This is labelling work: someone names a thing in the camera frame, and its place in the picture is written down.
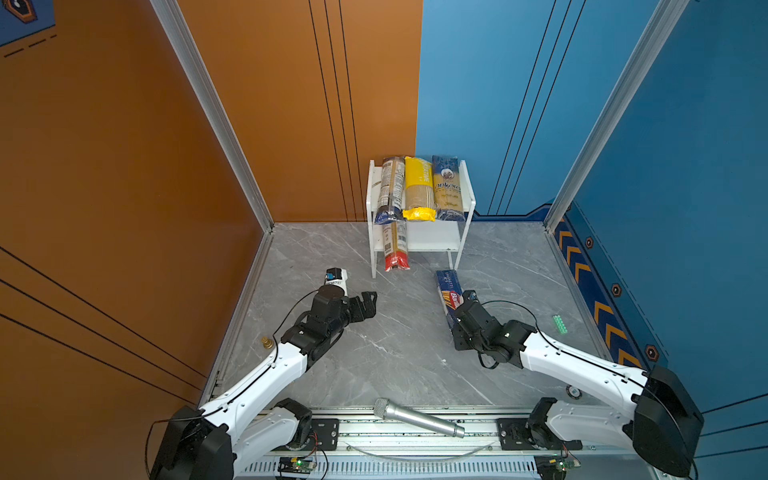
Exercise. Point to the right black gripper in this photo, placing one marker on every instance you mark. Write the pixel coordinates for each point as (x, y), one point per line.
(456, 334)

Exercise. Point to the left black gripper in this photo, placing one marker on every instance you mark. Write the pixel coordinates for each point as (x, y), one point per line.
(368, 306)

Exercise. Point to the blue Barilla spaghetti box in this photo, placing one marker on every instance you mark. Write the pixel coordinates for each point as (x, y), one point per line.
(451, 294)

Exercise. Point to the red-ended clear spaghetti bag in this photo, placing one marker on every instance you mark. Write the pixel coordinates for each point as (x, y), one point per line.
(396, 246)

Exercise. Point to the clear labelled spaghetti bag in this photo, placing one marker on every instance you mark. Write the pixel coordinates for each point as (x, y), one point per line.
(390, 199)

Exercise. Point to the yellow Pastatime spaghetti bag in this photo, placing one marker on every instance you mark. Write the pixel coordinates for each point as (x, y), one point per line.
(419, 204)

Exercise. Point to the blue Ankara spaghetti bag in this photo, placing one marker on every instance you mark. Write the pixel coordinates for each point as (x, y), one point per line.
(447, 188)

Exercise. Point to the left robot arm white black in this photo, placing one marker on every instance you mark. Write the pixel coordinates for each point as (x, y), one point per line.
(217, 440)

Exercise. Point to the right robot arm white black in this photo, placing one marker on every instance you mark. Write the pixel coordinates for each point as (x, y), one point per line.
(648, 411)

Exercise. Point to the white two-tier metal shelf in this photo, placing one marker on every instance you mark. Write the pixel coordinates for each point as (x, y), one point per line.
(423, 237)

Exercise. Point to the green toy brick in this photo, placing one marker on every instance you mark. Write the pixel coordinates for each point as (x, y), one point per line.
(559, 323)

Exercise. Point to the silver microphone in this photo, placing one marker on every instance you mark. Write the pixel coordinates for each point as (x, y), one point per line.
(386, 409)

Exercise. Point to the small round floor disc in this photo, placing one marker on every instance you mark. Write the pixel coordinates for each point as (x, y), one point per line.
(573, 392)

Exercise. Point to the right green circuit board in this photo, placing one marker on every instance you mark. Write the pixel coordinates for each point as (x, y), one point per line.
(555, 468)

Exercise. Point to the green circuit board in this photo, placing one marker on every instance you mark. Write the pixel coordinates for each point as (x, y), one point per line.
(555, 468)
(296, 467)

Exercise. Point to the left green circuit board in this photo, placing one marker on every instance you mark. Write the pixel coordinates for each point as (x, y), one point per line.
(296, 467)

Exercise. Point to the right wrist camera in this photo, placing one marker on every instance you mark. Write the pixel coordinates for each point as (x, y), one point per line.
(469, 296)

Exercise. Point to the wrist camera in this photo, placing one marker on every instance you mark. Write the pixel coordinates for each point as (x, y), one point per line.
(338, 277)
(469, 296)

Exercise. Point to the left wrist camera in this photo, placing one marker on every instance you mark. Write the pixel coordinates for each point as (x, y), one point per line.
(338, 277)

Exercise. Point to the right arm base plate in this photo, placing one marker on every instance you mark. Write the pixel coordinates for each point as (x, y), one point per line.
(516, 434)

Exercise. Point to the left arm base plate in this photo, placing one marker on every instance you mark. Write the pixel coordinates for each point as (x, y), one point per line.
(325, 430)

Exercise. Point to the aluminium front rail frame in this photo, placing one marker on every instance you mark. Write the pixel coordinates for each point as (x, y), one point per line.
(372, 448)

